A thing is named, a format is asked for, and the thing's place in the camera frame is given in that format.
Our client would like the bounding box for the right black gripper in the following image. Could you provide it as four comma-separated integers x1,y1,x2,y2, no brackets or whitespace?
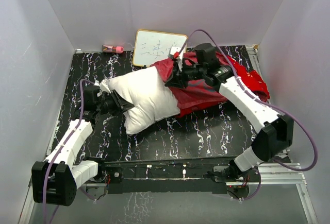
163,59,206,90

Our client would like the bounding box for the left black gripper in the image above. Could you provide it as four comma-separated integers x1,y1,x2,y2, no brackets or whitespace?
96,90,135,116

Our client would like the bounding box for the white pillow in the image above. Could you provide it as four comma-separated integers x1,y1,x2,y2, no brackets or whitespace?
108,66,180,135

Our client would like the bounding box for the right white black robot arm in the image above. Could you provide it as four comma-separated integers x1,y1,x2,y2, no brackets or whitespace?
165,43,294,181

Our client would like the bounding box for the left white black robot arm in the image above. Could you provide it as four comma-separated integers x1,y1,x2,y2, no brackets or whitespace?
31,84,134,206

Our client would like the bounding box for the small yellow-framed whiteboard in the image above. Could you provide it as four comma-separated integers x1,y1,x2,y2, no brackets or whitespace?
132,29,187,67

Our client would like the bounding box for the pink whiteboard marker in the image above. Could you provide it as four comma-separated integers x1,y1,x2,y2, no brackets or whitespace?
102,45,124,54

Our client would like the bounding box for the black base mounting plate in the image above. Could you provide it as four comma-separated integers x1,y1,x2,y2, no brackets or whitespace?
77,157,261,196

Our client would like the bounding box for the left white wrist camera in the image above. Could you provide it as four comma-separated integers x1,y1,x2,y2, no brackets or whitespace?
94,78,111,94

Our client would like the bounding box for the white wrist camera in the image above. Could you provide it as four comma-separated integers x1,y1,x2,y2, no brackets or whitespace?
94,78,111,94
168,46,184,71

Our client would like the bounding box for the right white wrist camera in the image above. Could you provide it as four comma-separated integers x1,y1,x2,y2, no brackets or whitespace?
168,46,184,71

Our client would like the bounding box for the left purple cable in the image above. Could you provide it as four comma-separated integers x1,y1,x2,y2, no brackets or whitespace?
42,79,98,224

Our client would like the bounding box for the purple cable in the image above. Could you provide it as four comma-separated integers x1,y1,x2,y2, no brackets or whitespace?
177,29,319,201
42,79,98,224

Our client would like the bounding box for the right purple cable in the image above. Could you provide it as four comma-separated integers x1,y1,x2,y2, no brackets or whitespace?
177,29,319,201

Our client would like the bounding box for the aluminium frame rail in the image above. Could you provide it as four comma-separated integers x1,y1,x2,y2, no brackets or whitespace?
18,45,319,224

